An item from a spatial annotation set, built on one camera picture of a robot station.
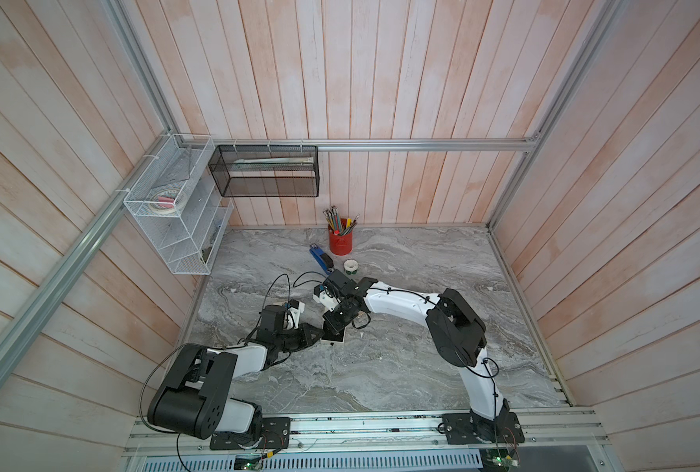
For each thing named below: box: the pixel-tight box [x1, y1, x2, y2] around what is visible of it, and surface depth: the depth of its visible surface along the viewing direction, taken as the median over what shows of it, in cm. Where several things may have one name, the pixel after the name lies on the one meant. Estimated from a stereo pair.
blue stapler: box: [308, 242, 335, 276], surface depth 107 cm
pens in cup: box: [322, 204, 360, 236], surface depth 107 cm
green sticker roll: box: [342, 258, 359, 276], surface depth 107 cm
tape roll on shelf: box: [149, 189, 186, 215], surface depth 75 cm
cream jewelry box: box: [319, 324, 348, 345], surface depth 89 cm
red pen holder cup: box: [328, 223, 354, 256], surface depth 108 cm
